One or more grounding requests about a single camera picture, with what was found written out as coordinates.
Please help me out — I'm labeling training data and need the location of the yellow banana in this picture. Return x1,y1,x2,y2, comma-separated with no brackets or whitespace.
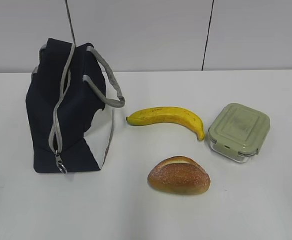
126,106,205,141

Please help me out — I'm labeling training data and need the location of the brown bread roll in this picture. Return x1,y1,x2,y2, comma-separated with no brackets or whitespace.
147,156,211,195

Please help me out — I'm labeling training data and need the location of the navy blue lunch bag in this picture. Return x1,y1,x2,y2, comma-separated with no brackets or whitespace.
25,37,126,175

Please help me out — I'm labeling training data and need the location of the green lid glass container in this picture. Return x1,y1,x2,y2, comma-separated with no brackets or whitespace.
207,103,271,163

